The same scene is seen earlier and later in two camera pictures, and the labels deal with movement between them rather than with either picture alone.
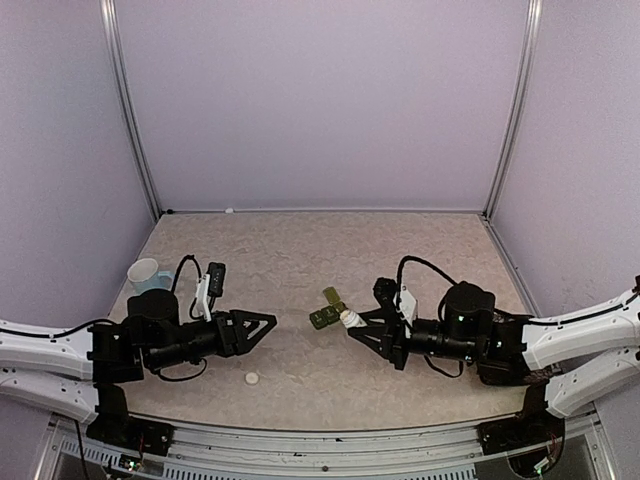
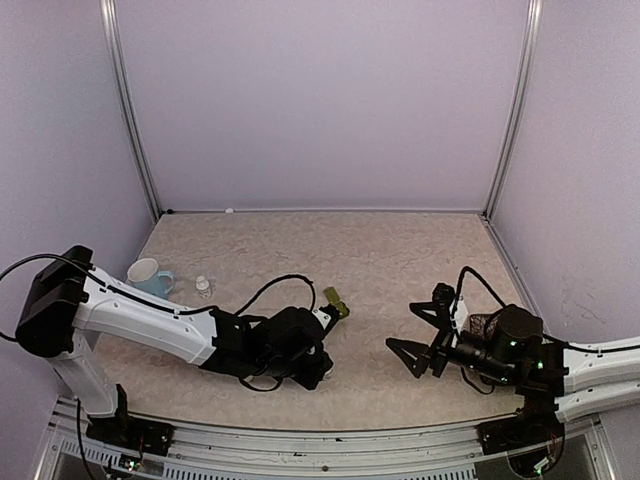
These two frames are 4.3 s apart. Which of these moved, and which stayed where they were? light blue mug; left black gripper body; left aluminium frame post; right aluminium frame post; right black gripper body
Moved: left black gripper body; right black gripper body
Stayed: left aluminium frame post; right aluminium frame post; light blue mug
